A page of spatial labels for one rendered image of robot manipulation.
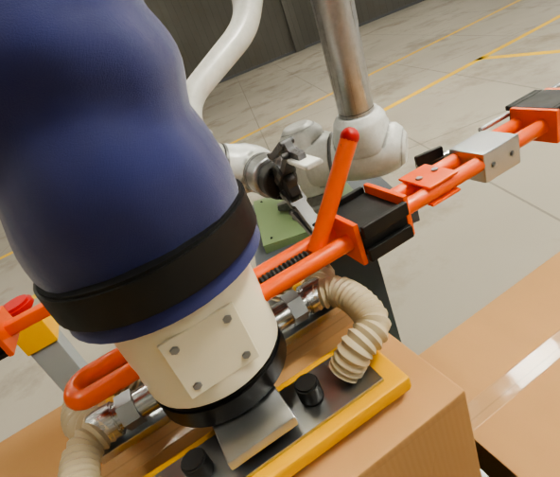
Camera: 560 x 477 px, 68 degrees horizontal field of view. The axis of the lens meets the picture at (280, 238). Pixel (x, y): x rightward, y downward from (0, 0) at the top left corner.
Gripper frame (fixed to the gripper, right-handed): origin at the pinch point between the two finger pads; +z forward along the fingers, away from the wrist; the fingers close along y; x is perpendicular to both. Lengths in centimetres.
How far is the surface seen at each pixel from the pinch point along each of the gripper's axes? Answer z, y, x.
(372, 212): 15.3, -3.0, 0.8
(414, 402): 28.8, 12.9, 9.9
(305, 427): 26.1, 9.1, 21.7
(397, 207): 18.5, -3.8, -0.8
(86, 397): 16.8, -2.1, 39.4
